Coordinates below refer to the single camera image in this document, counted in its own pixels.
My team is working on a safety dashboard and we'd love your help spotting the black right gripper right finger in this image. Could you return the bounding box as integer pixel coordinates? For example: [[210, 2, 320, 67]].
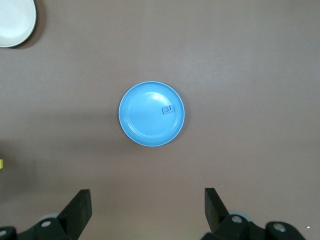
[[202, 187, 307, 240]]

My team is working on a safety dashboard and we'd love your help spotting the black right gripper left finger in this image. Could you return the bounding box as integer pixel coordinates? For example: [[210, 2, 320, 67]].
[[0, 189, 92, 240]]

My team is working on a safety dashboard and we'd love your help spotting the blue foam letter a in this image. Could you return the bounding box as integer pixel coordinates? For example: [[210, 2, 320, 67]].
[[161, 104, 175, 115]]

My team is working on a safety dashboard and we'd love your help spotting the blue plate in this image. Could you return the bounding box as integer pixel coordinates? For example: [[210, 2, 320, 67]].
[[118, 80, 186, 148]]

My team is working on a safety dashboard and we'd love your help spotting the brown table cover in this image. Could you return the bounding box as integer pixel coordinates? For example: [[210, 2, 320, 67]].
[[0, 0, 320, 240]]

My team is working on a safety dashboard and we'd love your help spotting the beige plate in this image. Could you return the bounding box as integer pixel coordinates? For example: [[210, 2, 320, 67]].
[[0, 0, 38, 48]]

